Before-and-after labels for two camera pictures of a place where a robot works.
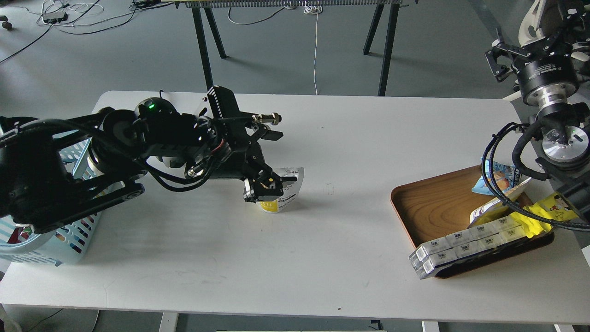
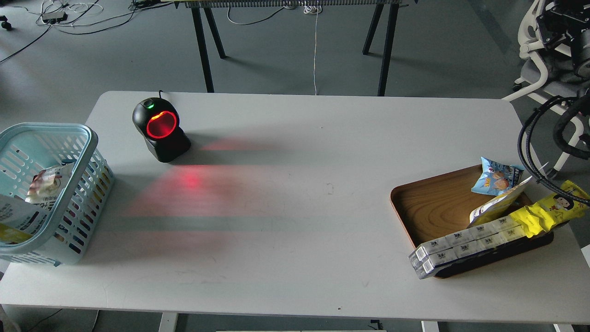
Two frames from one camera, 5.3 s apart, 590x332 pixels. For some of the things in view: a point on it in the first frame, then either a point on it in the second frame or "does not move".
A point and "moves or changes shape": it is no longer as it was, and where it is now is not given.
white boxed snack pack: (469, 242) does not move
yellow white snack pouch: (290, 190) moves or changes shape
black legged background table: (201, 7) does not move
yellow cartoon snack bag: (554, 206) does not move
